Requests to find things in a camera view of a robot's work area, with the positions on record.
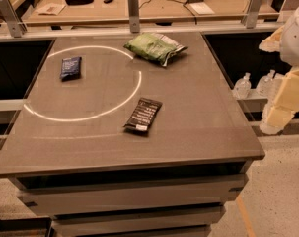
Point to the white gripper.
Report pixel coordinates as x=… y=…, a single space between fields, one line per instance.
x=295 y=39

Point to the black rxbar chocolate bar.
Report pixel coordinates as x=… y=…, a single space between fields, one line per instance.
x=143 y=115

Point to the green jalapeno chip bag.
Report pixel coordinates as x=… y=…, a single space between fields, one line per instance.
x=155 y=47

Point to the clear bottle right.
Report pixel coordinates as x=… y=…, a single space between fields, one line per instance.
x=264 y=84

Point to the clear bottle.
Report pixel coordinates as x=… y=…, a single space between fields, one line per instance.
x=264 y=84
x=242 y=87

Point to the clear bottle left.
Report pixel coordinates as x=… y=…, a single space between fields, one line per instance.
x=242 y=87

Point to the white paper sheet right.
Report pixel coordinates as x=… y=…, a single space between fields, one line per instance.
x=201 y=8

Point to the white paper sheet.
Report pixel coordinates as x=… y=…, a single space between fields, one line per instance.
x=51 y=9
x=201 y=8

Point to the grey table drawer base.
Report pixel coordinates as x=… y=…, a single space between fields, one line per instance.
x=179 y=201

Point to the dark blue snack packet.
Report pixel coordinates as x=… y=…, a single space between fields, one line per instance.
x=70 y=68

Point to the black object on desk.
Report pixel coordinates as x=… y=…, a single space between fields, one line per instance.
x=78 y=2

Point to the white paper sheet left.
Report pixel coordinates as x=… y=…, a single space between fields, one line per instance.
x=51 y=9

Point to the right metal bracket post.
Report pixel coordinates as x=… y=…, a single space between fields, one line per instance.
x=252 y=13

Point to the metal bracket post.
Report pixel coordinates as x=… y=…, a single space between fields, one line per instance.
x=252 y=13
x=133 y=13
x=14 y=23

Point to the middle metal bracket post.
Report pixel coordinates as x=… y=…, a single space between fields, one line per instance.
x=133 y=13

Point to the left metal bracket post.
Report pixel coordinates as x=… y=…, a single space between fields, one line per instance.
x=14 y=23

